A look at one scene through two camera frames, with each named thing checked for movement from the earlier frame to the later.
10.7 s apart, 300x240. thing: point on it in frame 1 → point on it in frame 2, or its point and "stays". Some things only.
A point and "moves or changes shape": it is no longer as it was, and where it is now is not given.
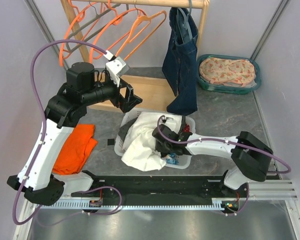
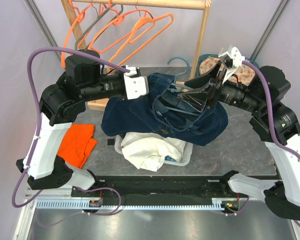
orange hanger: x=138 y=26 moves or changes shape
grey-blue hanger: x=186 y=16 → x=177 y=87
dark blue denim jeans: x=179 y=65 → x=190 y=115
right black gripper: x=160 y=149 → x=198 y=99
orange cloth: x=76 y=151 stays
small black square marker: x=111 y=142 stays
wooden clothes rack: x=153 y=89 stays
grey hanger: x=107 y=10 moves or changes shape
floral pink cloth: x=233 y=72 stays
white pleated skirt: x=139 y=144 stays
